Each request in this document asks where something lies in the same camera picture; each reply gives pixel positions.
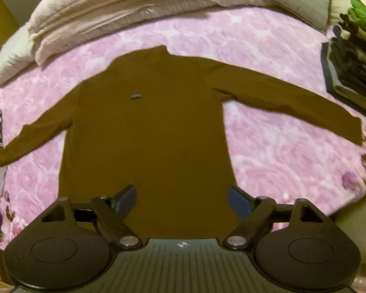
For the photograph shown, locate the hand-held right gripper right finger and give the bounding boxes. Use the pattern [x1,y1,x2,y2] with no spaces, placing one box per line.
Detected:
[224,186,324,249]

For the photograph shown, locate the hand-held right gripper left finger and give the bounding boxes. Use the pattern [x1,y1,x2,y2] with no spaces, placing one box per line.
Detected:
[41,185,144,249]

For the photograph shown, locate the brown long-sleeve shirt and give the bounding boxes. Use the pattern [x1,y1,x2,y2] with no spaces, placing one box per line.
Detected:
[0,45,364,239]

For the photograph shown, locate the stack of dark folded clothes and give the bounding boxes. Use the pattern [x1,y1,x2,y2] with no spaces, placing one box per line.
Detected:
[321,13,366,111]

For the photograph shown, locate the pink rose print blanket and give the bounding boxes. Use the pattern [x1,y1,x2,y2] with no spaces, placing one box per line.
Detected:
[0,6,366,251]

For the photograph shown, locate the white quilted bedding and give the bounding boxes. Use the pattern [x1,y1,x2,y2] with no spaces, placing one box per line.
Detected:
[0,24,38,96]

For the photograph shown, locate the pale pink folded duvet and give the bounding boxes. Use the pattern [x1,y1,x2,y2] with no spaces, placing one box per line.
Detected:
[27,0,214,67]

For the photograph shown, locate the green cloth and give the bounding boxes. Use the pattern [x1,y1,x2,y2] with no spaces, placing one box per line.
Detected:
[347,0,366,39]

